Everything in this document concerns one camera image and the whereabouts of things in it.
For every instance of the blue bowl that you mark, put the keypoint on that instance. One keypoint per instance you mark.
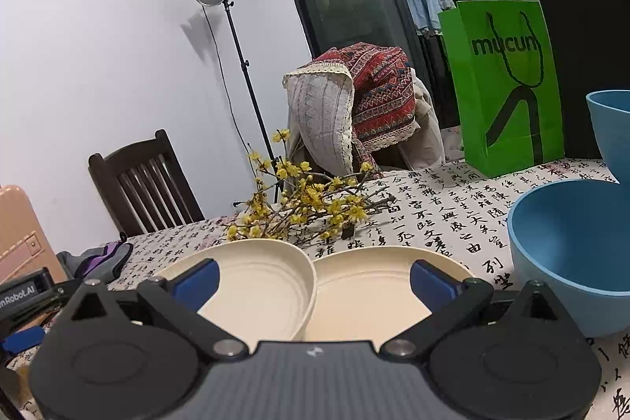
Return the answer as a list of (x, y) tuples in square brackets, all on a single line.
[(566, 233), (613, 134)]

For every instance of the black paper bag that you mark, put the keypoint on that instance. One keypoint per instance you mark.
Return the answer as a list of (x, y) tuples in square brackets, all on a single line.
[(585, 56)]

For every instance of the dark wooden chair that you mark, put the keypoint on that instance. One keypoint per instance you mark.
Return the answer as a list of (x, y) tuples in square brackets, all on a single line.
[(123, 161)]

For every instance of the yellow flower branches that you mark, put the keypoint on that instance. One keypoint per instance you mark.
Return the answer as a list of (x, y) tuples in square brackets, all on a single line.
[(344, 209)]

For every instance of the grey and purple pouch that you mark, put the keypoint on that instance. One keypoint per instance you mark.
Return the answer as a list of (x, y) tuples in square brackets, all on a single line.
[(98, 260)]

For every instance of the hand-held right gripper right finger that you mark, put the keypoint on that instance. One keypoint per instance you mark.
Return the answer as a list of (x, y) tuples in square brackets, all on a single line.
[(433, 284)]

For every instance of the pink ribbed suitcase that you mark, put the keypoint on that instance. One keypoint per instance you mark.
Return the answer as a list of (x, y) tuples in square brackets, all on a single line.
[(19, 228)]

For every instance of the green paper bag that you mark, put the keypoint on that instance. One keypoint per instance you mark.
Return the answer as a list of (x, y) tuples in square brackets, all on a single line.
[(472, 105)]

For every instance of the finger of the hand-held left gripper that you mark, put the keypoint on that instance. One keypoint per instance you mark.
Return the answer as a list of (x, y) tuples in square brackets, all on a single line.
[(64, 294), (22, 341)]

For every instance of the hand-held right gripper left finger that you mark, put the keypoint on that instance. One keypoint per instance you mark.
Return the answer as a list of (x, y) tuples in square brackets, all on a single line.
[(197, 282)]

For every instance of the cream plate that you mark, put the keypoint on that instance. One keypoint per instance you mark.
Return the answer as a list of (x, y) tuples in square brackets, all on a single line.
[(266, 287), (359, 297)]

